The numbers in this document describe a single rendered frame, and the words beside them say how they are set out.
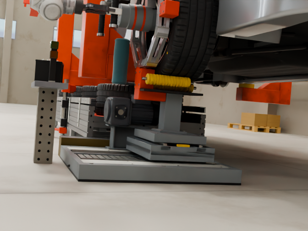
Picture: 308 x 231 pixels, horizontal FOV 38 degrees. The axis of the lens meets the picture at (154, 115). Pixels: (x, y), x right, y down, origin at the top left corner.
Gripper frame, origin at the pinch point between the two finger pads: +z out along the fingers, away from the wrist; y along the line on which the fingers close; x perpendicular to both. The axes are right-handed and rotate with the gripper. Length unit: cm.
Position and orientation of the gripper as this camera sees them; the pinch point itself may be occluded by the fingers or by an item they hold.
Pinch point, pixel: (114, 11)
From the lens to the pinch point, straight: 232.2
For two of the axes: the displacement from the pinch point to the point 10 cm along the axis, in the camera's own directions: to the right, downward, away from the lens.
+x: 0.8, -10.0, -0.2
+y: 3.0, 0.4, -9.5
